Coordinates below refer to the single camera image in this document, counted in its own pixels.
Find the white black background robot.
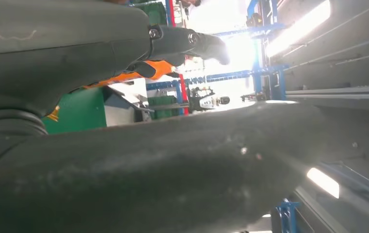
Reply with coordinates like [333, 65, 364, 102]
[189, 86, 231, 113]

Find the blue metal rack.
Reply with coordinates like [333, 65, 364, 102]
[145, 64, 289, 115]

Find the green plastic crate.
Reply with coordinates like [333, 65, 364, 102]
[132, 1, 168, 26]
[148, 96, 180, 120]

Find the white table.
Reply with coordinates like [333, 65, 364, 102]
[104, 79, 148, 127]

